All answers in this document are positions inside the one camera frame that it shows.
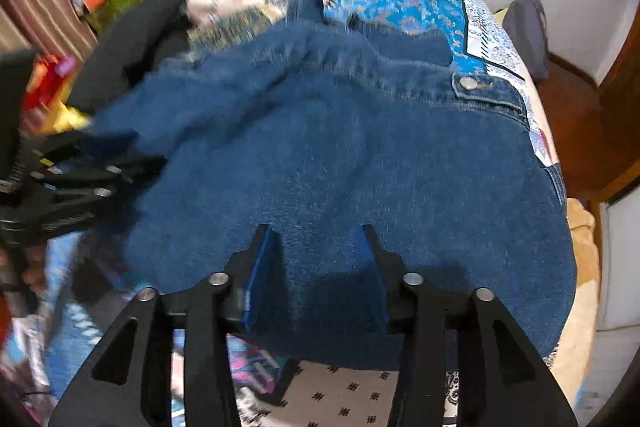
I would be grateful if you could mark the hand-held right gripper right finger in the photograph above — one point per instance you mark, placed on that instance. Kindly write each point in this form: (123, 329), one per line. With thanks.
(372, 277)

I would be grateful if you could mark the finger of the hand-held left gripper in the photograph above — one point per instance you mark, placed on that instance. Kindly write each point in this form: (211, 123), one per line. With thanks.
(105, 167)
(85, 204)

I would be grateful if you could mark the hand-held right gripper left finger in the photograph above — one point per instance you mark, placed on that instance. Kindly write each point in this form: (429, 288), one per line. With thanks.
(260, 277)

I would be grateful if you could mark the blue denim jacket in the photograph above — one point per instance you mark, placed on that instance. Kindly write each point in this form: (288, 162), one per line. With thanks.
(350, 147)

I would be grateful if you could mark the yellow garment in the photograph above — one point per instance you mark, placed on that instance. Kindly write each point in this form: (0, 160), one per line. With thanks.
(65, 118)

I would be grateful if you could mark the red plush toy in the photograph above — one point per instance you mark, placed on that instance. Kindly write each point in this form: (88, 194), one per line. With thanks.
(45, 79)

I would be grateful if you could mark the colourful printed cloth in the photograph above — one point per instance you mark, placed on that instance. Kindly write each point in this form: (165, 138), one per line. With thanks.
(255, 362)

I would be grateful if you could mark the black garment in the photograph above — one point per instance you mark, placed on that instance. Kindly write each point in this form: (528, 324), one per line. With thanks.
(120, 52)

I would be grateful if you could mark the white patterned bedsheet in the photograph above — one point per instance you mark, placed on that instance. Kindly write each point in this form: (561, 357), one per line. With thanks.
(340, 399)

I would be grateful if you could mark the beige blanket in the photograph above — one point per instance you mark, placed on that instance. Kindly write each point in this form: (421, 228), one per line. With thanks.
(580, 257)

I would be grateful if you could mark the grey backpack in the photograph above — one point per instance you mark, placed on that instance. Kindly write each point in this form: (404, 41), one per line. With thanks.
(527, 37)

